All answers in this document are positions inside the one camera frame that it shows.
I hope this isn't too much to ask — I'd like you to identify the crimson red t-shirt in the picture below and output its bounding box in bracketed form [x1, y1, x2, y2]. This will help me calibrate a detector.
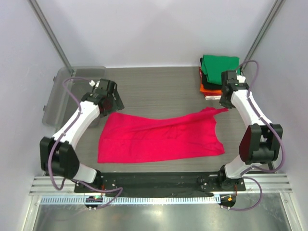
[98, 107, 227, 164]

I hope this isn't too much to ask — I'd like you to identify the clear plastic bin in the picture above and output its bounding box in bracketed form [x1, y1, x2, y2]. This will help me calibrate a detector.
[42, 66, 106, 128]

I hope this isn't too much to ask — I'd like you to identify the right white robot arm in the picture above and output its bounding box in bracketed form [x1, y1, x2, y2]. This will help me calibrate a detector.
[217, 70, 283, 191]

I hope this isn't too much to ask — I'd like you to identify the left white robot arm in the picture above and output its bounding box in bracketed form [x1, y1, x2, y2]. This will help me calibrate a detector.
[39, 78, 124, 193]

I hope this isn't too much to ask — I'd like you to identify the black folded t-shirt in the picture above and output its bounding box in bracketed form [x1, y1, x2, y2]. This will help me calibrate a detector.
[200, 58, 222, 90]

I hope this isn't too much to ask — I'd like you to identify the green folded t-shirt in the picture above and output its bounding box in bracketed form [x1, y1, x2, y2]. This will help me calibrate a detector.
[201, 54, 240, 85]

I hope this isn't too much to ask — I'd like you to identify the white folded t-shirt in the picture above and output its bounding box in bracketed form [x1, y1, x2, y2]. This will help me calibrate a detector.
[205, 95, 221, 100]

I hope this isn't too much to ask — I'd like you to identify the orange folded t-shirt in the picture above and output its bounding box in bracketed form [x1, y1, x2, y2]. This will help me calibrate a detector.
[200, 83, 222, 96]

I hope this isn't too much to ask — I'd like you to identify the red folded t-shirt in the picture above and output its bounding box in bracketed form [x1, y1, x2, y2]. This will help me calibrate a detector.
[199, 67, 203, 79]

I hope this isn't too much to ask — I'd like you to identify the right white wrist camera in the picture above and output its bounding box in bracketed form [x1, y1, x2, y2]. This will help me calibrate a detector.
[237, 75, 246, 83]

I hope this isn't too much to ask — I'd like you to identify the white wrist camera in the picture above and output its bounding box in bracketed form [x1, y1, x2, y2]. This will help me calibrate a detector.
[237, 75, 246, 83]
[89, 80, 100, 88]

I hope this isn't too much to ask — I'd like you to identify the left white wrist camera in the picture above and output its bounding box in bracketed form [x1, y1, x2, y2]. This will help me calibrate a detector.
[89, 80, 100, 88]

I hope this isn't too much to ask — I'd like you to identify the right aluminium corner post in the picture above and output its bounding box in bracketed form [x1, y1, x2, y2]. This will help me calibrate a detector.
[243, 0, 285, 62]

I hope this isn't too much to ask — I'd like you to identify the aluminium corner post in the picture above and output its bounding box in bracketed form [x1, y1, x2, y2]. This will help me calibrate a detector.
[28, 0, 74, 76]
[243, 0, 285, 62]

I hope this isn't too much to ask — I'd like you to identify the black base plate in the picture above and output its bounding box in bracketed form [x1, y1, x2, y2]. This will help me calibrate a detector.
[74, 172, 246, 199]

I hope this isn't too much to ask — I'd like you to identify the slotted cable duct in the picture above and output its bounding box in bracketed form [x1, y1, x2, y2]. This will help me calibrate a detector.
[40, 194, 220, 205]

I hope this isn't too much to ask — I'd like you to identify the left aluminium corner post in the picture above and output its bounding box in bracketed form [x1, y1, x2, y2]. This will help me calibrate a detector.
[28, 0, 74, 76]

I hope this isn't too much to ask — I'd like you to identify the aluminium frame rail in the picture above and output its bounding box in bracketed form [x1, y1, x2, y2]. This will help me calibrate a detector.
[29, 173, 292, 196]

